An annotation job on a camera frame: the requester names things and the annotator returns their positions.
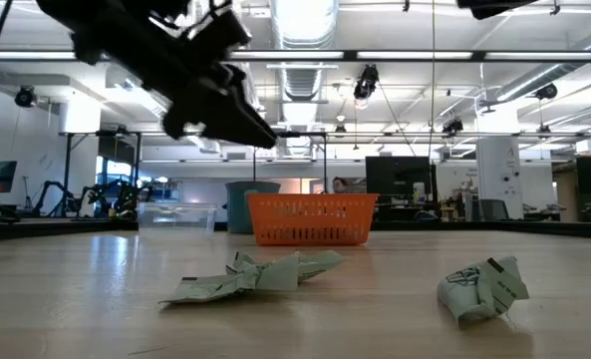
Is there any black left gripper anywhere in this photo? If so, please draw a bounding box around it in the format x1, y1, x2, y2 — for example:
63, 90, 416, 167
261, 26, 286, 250
70, 4, 278, 150

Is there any clear plastic container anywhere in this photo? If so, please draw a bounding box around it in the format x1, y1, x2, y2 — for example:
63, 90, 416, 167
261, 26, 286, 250
136, 201, 218, 238

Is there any black overhead light bar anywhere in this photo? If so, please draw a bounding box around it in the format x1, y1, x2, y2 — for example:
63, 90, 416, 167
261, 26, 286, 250
0, 48, 591, 63

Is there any orange plastic basket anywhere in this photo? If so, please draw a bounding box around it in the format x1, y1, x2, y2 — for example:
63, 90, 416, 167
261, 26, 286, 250
246, 192, 380, 247

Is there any white building column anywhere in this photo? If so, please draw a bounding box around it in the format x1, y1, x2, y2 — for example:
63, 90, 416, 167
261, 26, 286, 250
475, 107, 524, 220

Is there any green chair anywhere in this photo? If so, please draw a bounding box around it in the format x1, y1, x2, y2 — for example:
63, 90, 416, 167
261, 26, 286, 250
477, 198, 509, 221

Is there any black background gantry frame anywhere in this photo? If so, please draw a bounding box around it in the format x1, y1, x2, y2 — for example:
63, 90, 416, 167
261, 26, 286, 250
252, 131, 329, 194

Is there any silver ceiling duct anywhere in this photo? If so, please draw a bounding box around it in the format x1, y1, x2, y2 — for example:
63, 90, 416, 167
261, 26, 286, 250
268, 0, 340, 101

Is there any black background stand frame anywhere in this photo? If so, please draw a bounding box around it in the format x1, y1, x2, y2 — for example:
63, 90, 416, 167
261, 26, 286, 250
58, 130, 145, 218

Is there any black aluminium table frame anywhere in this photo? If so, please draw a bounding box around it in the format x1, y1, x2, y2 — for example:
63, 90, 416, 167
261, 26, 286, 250
0, 217, 591, 242

